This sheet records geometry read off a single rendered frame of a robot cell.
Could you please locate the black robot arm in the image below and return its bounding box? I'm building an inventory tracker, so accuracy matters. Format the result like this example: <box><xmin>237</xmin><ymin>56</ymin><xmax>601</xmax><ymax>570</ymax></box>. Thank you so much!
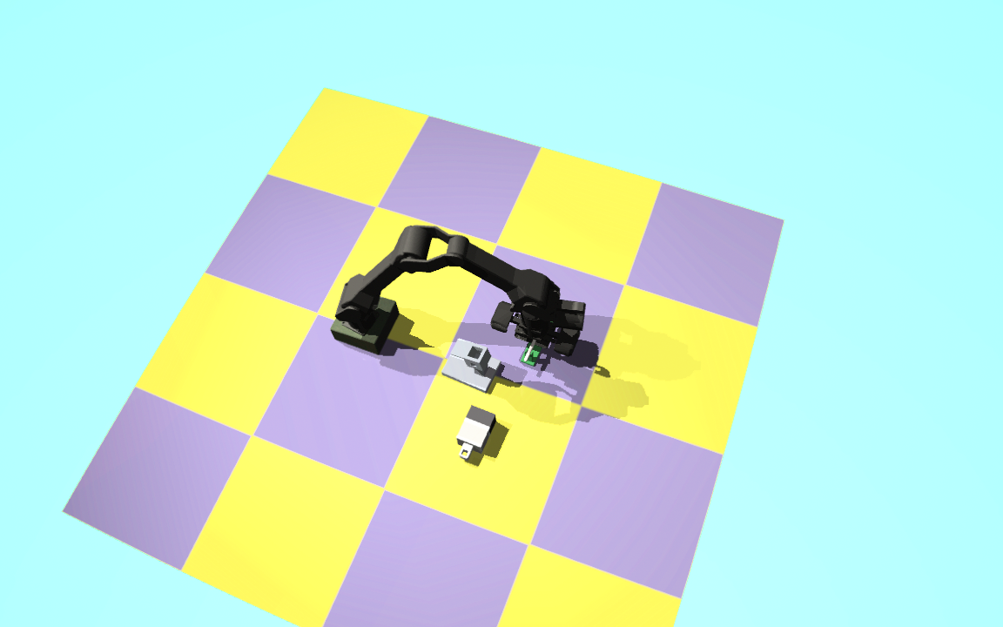
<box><xmin>335</xmin><ymin>225</ymin><xmax>586</xmax><ymax>336</ymax></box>

